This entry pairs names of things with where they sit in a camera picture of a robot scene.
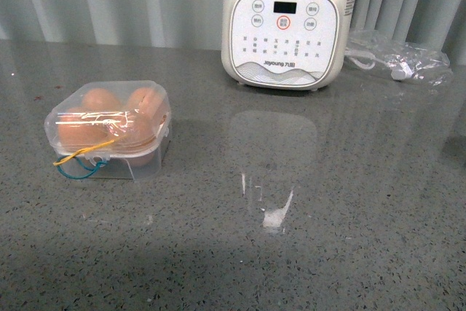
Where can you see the brown egg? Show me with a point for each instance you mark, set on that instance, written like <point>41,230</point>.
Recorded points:
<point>75,131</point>
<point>145,100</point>
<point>134,135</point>
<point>100,99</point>

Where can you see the clear plastic egg box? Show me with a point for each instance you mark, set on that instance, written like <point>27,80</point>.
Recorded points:
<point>117,166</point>

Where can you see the white Joyoung soymilk maker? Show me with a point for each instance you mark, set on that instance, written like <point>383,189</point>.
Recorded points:
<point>285,44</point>

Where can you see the blue rubber band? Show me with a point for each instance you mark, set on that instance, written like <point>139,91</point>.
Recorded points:
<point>80,168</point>

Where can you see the clear plastic bag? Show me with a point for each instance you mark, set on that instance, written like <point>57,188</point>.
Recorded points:
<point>379,55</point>

